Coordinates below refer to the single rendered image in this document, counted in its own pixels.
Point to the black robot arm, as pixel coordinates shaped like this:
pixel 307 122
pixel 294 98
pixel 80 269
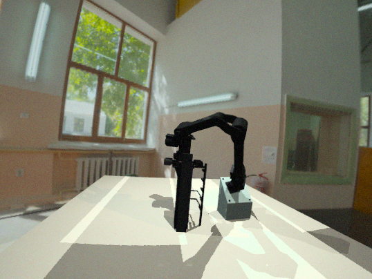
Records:
pixel 237 132

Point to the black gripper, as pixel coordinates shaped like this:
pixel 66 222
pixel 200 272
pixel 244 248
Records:
pixel 174 163

